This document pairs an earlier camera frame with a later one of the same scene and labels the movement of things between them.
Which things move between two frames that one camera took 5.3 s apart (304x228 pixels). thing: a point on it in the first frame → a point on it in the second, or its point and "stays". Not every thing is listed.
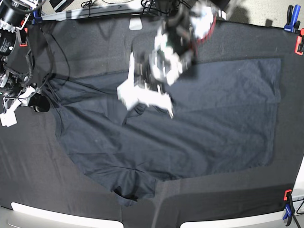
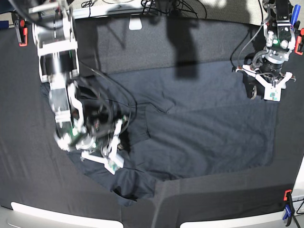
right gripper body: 143,74 → 253,88
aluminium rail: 123,9 stays
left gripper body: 32,96 → 100,120
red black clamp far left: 23,32 stays
